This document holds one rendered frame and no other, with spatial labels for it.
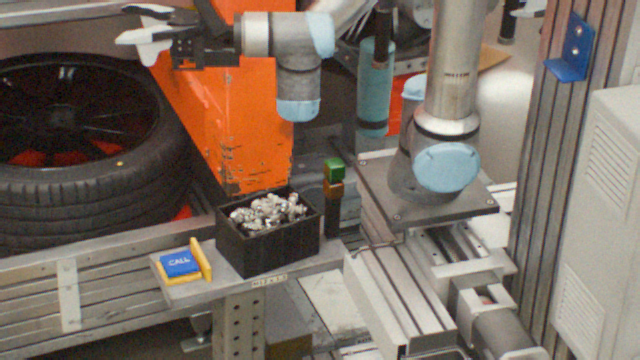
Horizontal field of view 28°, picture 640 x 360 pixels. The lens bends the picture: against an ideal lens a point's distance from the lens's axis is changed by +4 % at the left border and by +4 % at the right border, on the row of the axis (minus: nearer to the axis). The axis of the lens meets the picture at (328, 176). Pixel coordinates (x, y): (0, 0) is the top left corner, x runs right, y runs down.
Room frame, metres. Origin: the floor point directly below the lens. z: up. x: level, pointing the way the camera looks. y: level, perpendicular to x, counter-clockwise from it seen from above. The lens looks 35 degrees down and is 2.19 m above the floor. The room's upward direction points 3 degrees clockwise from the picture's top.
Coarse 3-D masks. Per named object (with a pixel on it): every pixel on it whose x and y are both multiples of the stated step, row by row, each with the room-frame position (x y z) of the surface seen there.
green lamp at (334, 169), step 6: (324, 162) 2.29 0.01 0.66; (330, 162) 2.28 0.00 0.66; (336, 162) 2.28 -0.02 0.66; (342, 162) 2.28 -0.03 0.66; (324, 168) 2.28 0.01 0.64; (330, 168) 2.26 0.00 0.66; (336, 168) 2.26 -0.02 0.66; (342, 168) 2.27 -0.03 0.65; (324, 174) 2.28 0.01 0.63; (330, 174) 2.26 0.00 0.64; (336, 174) 2.26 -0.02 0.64; (342, 174) 2.27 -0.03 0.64; (330, 180) 2.26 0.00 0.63; (336, 180) 2.26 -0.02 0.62
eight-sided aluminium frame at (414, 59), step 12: (312, 0) 2.72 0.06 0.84; (492, 0) 2.93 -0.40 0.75; (336, 48) 2.77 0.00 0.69; (348, 48) 2.80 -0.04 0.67; (408, 48) 2.91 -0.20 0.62; (420, 48) 2.91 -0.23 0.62; (348, 60) 2.77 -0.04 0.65; (396, 60) 2.84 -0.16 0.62; (408, 60) 2.84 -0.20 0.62; (420, 60) 2.85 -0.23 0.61; (396, 72) 2.83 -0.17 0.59; (408, 72) 2.84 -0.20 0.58
